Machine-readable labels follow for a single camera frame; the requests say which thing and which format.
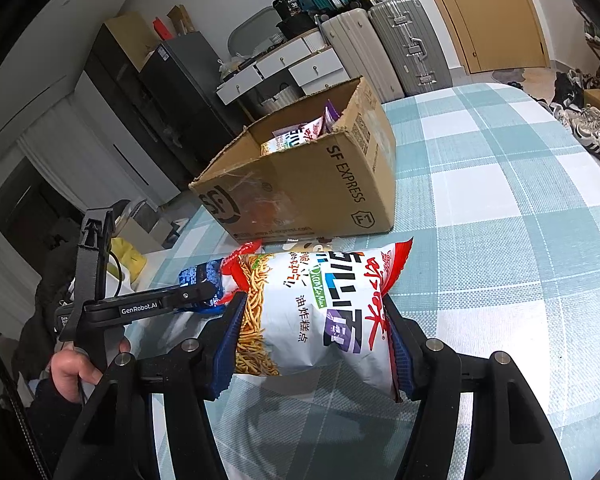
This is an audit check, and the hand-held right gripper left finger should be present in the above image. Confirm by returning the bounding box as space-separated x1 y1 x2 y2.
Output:
52 292 249 480

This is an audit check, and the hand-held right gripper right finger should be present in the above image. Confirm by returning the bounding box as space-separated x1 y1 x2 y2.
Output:
382 292 574 480

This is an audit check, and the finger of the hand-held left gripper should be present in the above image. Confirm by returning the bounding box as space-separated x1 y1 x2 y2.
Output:
176 281 217 311

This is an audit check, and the red and blue cookie packet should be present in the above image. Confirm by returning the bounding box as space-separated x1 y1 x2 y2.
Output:
178 258 231 314

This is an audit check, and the white fried noodle snack bag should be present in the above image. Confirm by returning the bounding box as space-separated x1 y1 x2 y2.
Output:
219 237 414 404
259 127 327 157

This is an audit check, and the brown cardboard box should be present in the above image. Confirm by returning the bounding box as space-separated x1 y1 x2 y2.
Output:
188 75 397 242

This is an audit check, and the purple and white snack bag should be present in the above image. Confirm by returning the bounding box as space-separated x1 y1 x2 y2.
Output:
322 99 342 136

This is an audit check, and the person's left forearm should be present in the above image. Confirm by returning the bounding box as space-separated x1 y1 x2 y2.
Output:
26 377 87 463

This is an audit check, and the person's left hand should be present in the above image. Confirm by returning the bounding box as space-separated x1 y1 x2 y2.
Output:
49 337 132 404

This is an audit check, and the yellow object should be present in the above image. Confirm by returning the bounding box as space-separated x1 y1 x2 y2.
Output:
110 237 147 282

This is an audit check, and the white curtain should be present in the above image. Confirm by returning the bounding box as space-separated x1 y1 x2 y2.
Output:
17 109 151 242

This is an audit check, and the pale bread packet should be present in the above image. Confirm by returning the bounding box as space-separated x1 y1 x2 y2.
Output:
284 240 332 254

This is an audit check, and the white tall cabinet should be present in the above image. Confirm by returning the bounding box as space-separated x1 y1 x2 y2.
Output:
74 72 181 207

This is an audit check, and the blue checked tablecloth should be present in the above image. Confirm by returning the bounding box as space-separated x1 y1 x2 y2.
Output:
125 82 600 480

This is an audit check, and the dark refrigerator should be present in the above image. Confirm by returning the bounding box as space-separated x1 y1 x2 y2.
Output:
139 29 251 177

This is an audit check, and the dark and wood wardrobe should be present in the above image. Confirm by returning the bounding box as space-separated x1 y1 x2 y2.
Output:
87 12 206 197

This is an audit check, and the white laundry basket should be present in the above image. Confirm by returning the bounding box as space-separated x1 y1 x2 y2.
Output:
257 84 299 119

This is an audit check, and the white drawer desk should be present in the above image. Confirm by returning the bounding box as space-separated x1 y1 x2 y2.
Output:
215 34 351 111

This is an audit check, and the flat cardboard piece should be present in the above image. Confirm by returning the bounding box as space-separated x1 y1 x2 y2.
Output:
167 4 191 36

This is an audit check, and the black storage box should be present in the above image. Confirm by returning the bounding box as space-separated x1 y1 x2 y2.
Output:
275 9 317 36

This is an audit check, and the cream hard suitcase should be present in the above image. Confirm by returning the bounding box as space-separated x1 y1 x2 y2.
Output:
321 8 406 104

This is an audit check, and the group of shoes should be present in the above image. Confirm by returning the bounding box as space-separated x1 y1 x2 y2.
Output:
529 67 600 182

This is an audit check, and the grey floor mat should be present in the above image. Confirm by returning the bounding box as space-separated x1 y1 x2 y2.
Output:
489 67 524 84

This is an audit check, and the black tub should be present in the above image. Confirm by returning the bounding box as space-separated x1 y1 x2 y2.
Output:
272 0 304 21

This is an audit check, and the grey hard suitcase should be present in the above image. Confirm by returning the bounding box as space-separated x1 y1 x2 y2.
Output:
368 0 454 96

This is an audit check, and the wooden door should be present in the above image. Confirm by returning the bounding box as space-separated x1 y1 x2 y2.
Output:
412 0 549 75

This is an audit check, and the shoe rack with shoes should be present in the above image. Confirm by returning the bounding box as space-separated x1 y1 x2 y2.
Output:
572 2 600 71

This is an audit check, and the black cable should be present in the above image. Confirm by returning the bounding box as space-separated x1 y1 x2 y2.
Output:
109 252 122 301

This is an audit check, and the grey rounded frame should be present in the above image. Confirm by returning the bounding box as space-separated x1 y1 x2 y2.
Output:
228 7 281 56

